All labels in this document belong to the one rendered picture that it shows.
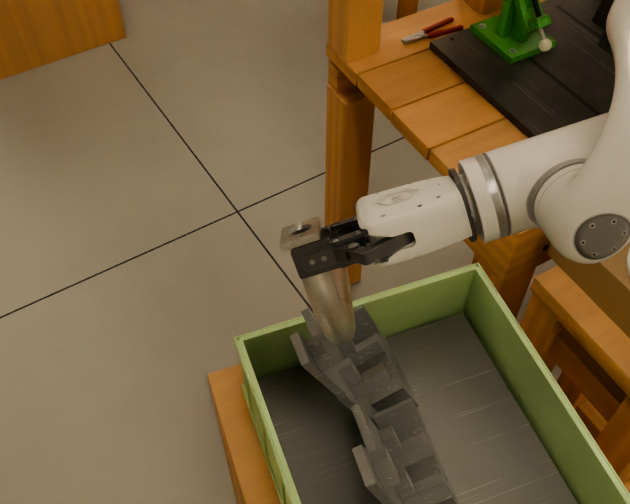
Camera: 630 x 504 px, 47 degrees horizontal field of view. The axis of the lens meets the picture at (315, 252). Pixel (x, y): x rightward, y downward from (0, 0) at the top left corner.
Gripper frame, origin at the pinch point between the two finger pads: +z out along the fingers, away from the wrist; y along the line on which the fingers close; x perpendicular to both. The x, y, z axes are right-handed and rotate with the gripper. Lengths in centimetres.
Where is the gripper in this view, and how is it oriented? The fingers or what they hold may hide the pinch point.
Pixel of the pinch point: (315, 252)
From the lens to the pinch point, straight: 72.4
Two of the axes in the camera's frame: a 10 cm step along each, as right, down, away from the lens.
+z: -9.5, 3.0, 1.2
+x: 3.2, 9.0, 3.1
